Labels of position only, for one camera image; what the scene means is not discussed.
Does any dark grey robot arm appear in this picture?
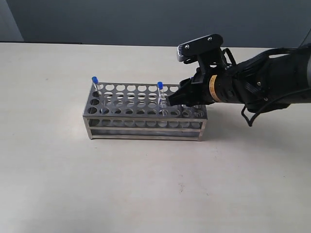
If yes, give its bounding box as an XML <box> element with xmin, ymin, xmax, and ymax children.
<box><xmin>168</xmin><ymin>44</ymin><xmax>311</xmax><ymax>113</ymax></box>

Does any blue-capped tube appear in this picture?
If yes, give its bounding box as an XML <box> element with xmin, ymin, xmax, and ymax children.
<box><xmin>91</xmin><ymin>76</ymin><xmax>99</xmax><ymax>92</ymax></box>
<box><xmin>157</xmin><ymin>82</ymin><xmax>168</xmax><ymax>117</ymax></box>

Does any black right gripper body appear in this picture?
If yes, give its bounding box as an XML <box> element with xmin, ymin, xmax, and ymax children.
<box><xmin>190</xmin><ymin>71</ymin><xmax>245</xmax><ymax>106</ymax></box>

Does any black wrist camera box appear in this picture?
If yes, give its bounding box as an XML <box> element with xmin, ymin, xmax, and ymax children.
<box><xmin>177</xmin><ymin>34</ymin><xmax>237</xmax><ymax>69</ymax></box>

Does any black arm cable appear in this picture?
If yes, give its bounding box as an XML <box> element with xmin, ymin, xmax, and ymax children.
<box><xmin>240</xmin><ymin>29</ymin><xmax>311</xmax><ymax>127</ymax></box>

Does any steel test tube rack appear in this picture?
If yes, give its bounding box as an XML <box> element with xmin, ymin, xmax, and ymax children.
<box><xmin>83</xmin><ymin>83</ymin><xmax>207</xmax><ymax>141</ymax></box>

